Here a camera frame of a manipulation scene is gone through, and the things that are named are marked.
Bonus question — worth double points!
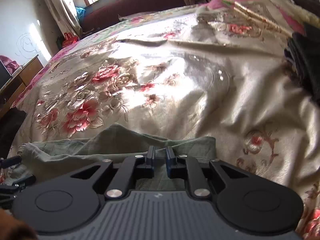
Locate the green pants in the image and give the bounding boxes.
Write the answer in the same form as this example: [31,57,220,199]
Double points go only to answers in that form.
[17,124,216,191]

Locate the dark checked pants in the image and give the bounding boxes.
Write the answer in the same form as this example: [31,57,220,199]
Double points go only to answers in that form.
[284,22,319,103]

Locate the black folded garment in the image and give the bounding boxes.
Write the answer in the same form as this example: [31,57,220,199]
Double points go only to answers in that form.
[0,107,27,159]

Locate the wooden cabinet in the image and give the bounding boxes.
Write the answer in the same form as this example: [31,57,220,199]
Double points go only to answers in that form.
[1,55,43,118]

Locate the floral bedspread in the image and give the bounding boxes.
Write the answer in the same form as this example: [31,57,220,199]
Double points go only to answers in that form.
[9,0,319,239]

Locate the black television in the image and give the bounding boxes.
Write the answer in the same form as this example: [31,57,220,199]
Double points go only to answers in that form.
[0,60,11,88]

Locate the pink cloth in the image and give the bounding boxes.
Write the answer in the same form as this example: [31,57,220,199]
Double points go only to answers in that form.
[0,55,20,74]

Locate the red gift bag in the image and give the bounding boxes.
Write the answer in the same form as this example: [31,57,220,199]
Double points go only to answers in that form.
[62,33,79,48]

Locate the maroon sofa bench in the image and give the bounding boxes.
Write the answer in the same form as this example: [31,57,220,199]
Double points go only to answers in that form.
[80,0,185,33]

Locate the blue plastic bag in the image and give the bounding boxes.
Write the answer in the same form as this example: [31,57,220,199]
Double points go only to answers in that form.
[75,7,86,23]

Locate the left beige curtain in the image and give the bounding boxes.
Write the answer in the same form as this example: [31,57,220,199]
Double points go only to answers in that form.
[44,0,82,38]

